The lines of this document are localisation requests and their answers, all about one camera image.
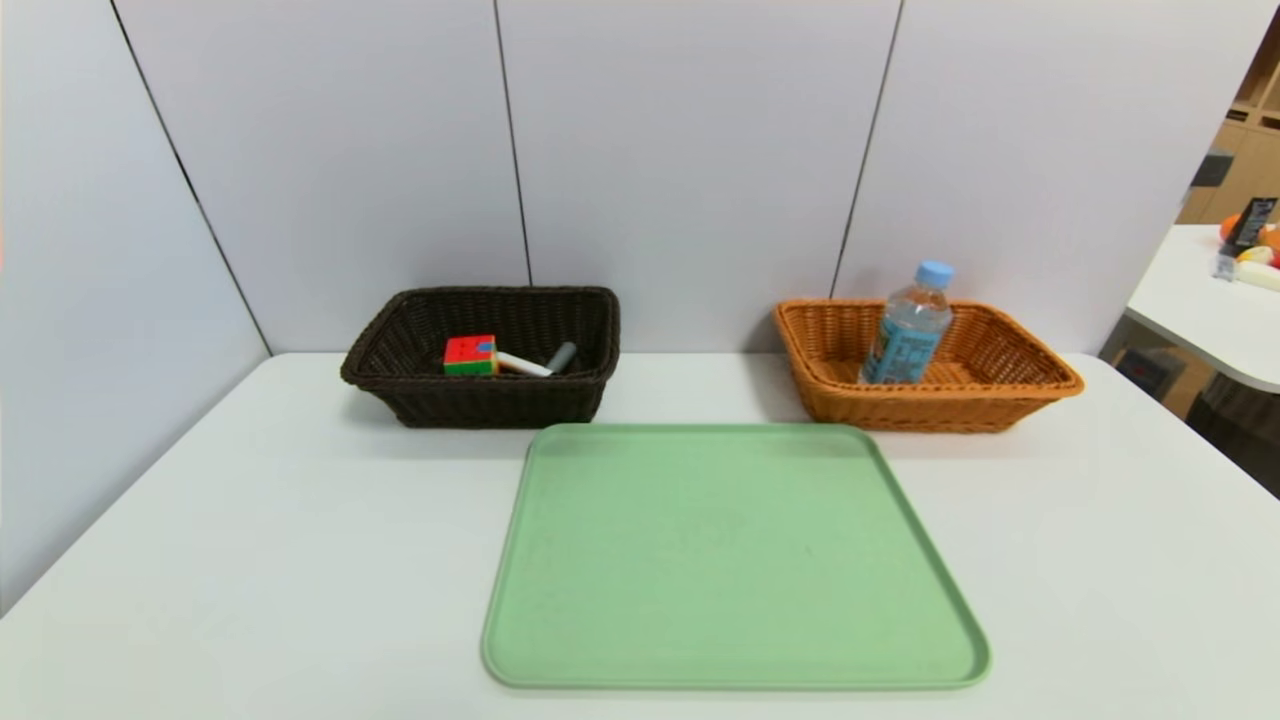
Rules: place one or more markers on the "white marker pen black cap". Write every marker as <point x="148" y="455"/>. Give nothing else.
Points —
<point x="522" y="364"/>

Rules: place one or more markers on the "colourful puzzle cube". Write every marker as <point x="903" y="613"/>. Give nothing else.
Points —
<point x="470" y="356"/>

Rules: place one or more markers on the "clear water bottle blue cap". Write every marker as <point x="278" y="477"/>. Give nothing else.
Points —
<point x="905" y="340"/>

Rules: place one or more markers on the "dark brown wicker basket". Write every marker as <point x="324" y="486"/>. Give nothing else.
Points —
<point x="480" y="400"/>

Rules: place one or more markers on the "orange wicker basket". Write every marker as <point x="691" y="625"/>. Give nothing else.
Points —
<point x="950" y="405"/>

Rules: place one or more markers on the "green plastic tray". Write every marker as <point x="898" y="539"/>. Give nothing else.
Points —
<point x="730" y="560"/>

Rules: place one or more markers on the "brown cabinet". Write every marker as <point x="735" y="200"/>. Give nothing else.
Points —
<point x="1180" y="385"/>

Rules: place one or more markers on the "white side table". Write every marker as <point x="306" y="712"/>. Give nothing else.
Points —
<point x="1200" y="310"/>

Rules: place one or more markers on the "small clear container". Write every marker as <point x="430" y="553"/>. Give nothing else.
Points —
<point x="1224" y="268"/>

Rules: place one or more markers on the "orange fruit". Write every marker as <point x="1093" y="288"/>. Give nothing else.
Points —
<point x="1230" y="228"/>

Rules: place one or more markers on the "black chair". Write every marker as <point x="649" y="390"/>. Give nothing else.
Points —
<point x="1240" y="440"/>

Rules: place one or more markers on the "yellow toy fruit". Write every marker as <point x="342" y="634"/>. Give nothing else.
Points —
<point x="1256" y="255"/>

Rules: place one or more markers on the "white tube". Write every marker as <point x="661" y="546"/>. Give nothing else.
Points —
<point x="1260" y="277"/>

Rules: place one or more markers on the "black carton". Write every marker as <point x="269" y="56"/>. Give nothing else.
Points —
<point x="1255" y="222"/>

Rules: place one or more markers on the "wooden shelf unit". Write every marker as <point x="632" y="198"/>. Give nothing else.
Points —
<point x="1250" y="160"/>

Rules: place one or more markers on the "grey wall box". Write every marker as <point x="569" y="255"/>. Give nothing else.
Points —
<point x="1212" y="168"/>

